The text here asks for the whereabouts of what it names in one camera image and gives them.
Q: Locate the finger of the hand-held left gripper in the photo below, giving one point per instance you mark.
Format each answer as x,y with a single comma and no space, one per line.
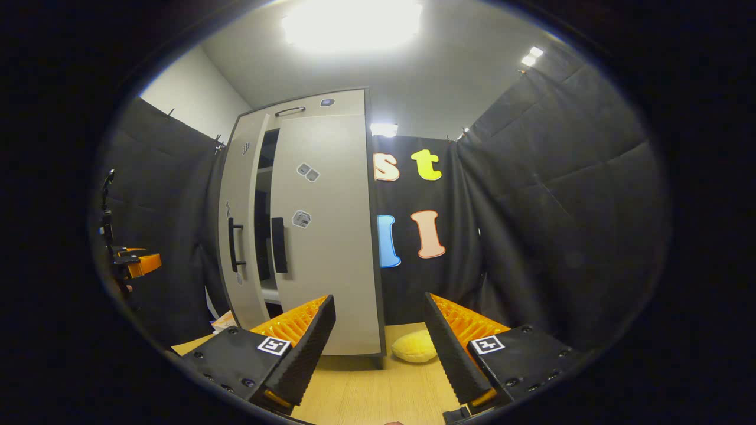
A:
144,265
133,250

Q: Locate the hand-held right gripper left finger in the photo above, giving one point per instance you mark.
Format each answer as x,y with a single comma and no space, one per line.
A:
307,348

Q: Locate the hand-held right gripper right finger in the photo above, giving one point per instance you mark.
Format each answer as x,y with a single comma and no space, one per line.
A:
452,348

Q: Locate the yellow plush coaster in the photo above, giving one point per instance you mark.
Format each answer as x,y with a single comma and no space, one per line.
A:
413,347

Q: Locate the grey cabinet door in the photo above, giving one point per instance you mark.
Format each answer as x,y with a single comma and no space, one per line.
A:
245,189
336,248

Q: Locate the grey cabinet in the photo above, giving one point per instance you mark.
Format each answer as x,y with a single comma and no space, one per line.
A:
263,248

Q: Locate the grey cabinet drawer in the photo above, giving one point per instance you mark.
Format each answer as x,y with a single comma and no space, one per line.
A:
342,103

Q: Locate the small white box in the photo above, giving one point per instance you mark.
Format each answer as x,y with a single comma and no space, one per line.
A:
224,322

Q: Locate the black backdrop cloth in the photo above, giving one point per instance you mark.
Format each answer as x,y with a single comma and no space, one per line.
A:
561,206

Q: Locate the small ceiling light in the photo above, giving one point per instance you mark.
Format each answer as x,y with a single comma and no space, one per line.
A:
462,134
384,130

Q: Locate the double ceiling spotlight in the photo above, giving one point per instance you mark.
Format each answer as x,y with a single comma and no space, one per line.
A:
531,56

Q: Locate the large ceiling light panel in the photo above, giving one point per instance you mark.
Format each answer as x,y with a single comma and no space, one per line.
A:
351,26

